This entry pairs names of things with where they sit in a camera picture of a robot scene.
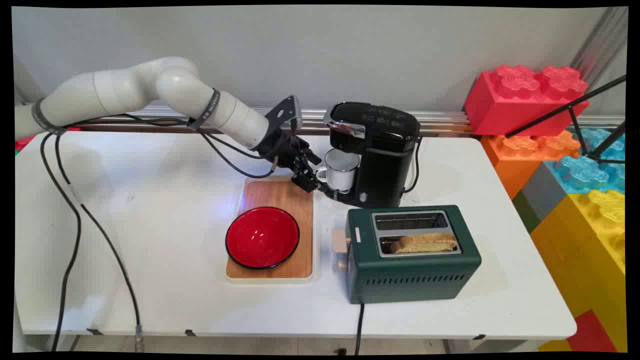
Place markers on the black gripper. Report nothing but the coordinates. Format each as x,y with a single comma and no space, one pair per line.
281,150

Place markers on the beige toaster lever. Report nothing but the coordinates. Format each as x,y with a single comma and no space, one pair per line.
341,241

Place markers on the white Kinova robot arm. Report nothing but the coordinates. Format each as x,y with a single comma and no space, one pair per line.
175,90

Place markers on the white enamel mug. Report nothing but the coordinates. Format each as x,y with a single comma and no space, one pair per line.
342,172

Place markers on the wooden cutting board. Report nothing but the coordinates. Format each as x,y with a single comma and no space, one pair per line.
280,197

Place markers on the black coffee machine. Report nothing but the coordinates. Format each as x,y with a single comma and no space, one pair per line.
385,150

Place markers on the red bowl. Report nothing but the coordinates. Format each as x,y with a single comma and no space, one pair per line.
262,239

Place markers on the bread slice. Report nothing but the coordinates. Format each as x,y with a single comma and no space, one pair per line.
425,243

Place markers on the green toaster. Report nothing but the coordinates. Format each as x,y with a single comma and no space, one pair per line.
410,277

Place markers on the large orange toy block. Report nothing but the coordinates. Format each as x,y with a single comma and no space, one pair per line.
515,157

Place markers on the large red toy block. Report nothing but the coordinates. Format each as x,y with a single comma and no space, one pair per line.
510,107

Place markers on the large green toy block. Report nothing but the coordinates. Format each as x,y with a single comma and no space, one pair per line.
525,212

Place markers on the black tripod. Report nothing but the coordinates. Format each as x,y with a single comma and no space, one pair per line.
575,125

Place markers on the large blue toy block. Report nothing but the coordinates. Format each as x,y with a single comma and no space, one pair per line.
582,175

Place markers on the red item behind table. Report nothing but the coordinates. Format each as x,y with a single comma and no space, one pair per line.
24,142

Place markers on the large yellow toy block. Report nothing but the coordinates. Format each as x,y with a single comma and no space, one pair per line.
580,260

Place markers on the small red toy block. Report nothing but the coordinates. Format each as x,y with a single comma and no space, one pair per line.
592,335

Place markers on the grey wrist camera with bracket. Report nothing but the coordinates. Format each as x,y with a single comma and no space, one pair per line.
282,114

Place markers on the aluminium wall rail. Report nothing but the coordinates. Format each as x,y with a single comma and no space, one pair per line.
440,120

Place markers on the aluminium corner post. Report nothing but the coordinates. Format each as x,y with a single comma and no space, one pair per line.
600,45

